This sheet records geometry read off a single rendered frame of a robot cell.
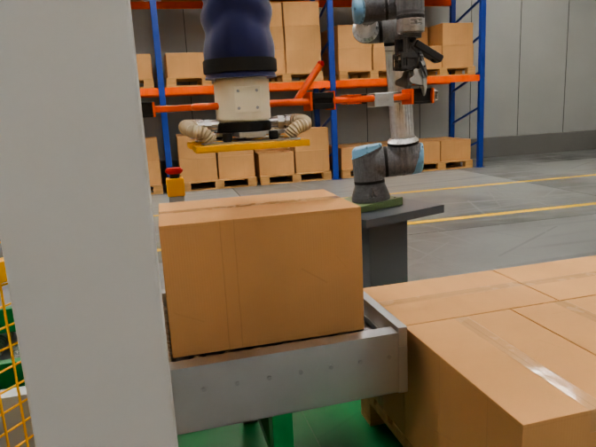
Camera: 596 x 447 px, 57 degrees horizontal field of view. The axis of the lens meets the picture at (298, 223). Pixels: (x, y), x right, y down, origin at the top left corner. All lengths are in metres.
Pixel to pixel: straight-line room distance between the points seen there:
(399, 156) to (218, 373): 1.51
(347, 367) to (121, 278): 1.08
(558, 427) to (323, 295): 0.72
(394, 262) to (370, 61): 7.00
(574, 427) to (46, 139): 1.25
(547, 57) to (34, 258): 12.44
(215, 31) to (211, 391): 1.01
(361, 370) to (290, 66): 7.75
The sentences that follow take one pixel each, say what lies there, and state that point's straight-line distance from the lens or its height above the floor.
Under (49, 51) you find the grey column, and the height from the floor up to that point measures 1.33.
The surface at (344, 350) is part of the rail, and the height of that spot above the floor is 0.57.
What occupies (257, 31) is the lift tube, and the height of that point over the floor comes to 1.47.
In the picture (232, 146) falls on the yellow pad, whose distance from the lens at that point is 1.61.
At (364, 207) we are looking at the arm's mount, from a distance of 2.61.
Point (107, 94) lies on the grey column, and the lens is 0.63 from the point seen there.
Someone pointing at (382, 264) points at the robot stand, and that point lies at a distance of 2.72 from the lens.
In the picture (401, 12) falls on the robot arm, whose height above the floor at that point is 1.53.
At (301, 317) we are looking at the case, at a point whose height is 0.62.
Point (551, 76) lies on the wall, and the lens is 12.88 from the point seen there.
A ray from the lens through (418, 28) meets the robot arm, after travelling 1.93.
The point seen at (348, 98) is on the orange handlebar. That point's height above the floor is 1.27.
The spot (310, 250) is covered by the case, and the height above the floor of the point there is 0.83.
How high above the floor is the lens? 1.26
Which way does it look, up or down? 12 degrees down
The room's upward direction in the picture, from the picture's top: 3 degrees counter-clockwise
